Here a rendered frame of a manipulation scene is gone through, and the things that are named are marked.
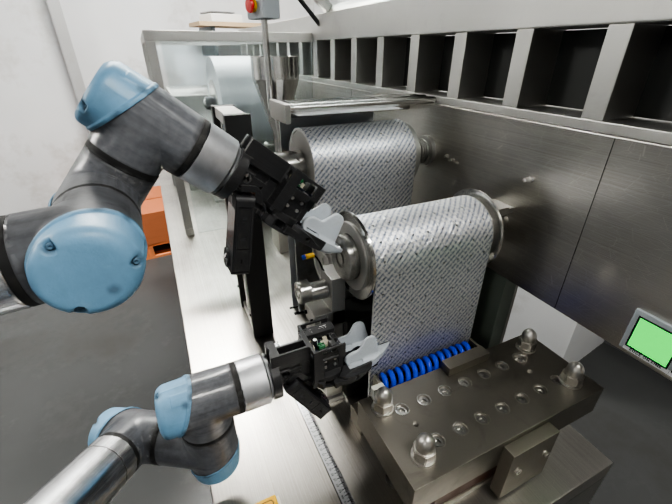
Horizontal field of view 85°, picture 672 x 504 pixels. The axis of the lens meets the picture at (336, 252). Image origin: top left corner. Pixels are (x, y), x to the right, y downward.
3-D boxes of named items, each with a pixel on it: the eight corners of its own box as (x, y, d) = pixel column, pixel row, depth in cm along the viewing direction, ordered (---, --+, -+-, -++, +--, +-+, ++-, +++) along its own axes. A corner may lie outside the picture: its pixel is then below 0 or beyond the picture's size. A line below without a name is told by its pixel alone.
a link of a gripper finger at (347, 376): (376, 367, 59) (325, 385, 56) (376, 374, 60) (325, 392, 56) (362, 348, 63) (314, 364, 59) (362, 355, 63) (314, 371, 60)
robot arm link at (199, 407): (164, 413, 55) (150, 372, 51) (237, 388, 60) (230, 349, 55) (167, 459, 49) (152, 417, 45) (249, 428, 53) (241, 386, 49)
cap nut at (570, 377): (553, 377, 66) (561, 359, 64) (567, 371, 67) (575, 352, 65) (573, 392, 63) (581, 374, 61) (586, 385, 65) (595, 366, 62)
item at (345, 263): (329, 264, 64) (331, 227, 60) (339, 261, 65) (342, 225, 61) (348, 290, 59) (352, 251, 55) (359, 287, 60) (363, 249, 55)
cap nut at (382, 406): (367, 403, 61) (368, 384, 59) (386, 395, 63) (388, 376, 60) (378, 421, 58) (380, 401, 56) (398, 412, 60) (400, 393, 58)
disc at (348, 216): (331, 271, 70) (332, 198, 62) (334, 271, 70) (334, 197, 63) (370, 317, 58) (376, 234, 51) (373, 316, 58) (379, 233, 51)
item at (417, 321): (368, 378, 67) (373, 295, 58) (467, 340, 76) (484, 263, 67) (369, 380, 67) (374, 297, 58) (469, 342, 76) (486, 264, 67)
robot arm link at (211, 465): (186, 437, 64) (173, 393, 59) (249, 444, 63) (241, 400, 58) (163, 484, 57) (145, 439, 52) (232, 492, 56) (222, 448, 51)
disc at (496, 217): (439, 245, 79) (450, 178, 72) (441, 244, 80) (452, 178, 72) (491, 280, 68) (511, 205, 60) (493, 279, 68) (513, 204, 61)
